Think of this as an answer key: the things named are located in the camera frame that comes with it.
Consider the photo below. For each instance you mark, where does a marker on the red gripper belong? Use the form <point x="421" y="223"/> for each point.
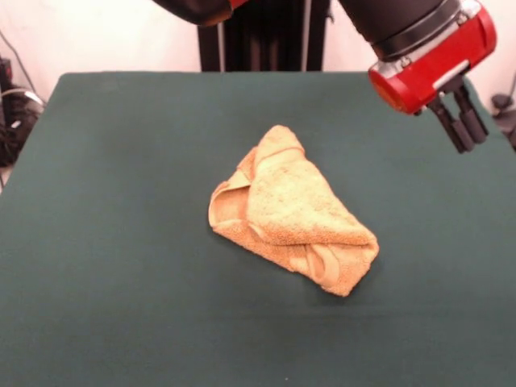
<point x="435" y="60"/>

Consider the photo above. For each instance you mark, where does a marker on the orange terry towel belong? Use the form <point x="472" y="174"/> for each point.
<point x="290" y="201"/>

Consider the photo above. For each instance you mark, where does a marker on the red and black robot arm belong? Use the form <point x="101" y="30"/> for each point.
<point x="395" y="20"/>

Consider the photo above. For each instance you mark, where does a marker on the black stand base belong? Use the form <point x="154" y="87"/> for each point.
<point x="501" y="101"/>

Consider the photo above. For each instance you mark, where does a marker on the dark green table cloth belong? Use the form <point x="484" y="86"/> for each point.
<point x="121" y="242"/>

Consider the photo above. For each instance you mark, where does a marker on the black power strip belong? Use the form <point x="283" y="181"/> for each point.
<point x="5" y="69"/>

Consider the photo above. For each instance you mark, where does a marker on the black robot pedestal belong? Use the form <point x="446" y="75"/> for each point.
<point x="274" y="44"/>

